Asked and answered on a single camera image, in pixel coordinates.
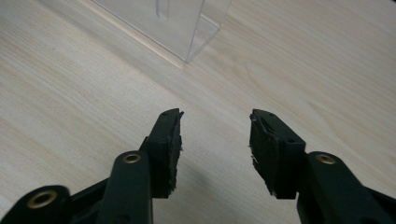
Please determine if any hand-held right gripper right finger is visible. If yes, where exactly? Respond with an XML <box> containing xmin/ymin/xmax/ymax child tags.
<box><xmin>248</xmin><ymin>108</ymin><xmax>307</xmax><ymax>200</ymax></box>

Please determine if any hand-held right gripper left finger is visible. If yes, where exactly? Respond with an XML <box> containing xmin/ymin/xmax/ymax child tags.
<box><xmin>138</xmin><ymin>107</ymin><xmax>185</xmax><ymax>200</ymax></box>

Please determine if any clear acrylic stand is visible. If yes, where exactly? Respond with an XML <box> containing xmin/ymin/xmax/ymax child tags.
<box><xmin>91</xmin><ymin>0</ymin><xmax>233</xmax><ymax>63</ymax></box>

